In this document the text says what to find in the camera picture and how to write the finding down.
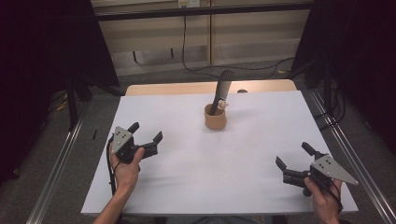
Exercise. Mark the black tripod stand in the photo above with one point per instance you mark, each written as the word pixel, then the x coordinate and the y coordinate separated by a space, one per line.
pixel 73 102

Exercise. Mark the black curtain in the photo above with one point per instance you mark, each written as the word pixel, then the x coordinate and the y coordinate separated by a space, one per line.
pixel 361 56
pixel 40 62

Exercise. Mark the tan cup with bear figure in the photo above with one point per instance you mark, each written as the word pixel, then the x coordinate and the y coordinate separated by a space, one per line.
pixel 214 120

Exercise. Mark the person's left hand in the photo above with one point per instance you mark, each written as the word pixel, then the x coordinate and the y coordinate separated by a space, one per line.
pixel 126 175

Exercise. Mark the metal floor rail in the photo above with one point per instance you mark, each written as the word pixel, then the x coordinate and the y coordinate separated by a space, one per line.
pixel 358 161
pixel 59 165

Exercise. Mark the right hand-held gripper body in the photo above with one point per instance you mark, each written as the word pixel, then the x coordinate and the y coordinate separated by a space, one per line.
pixel 330 169

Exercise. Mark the person's right hand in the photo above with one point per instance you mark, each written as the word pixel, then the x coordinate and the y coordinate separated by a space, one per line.
pixel 325 205

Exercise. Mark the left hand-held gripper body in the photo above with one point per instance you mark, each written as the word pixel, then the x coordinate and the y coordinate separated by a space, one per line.
pixel 123 143

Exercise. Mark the white wall socket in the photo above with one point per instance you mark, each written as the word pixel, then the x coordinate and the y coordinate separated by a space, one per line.
pixel 189 3

